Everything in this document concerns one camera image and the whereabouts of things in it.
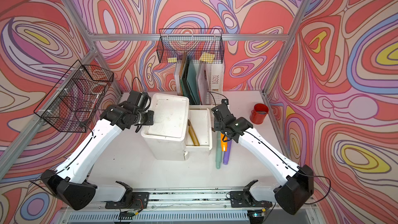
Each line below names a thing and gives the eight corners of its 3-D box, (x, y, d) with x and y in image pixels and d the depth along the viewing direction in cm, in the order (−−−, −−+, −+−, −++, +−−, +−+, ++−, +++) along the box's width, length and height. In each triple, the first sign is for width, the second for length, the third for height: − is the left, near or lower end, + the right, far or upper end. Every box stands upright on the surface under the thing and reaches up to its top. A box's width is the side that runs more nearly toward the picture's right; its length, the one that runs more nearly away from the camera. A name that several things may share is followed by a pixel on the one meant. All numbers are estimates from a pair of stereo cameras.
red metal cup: (250, 124, 105) (255, 112, 95) (248, 115, 110) (252, 103, 100) (263, 124, 105) (270, 112, 95) (260, 115, 110) (266, 103, 100)
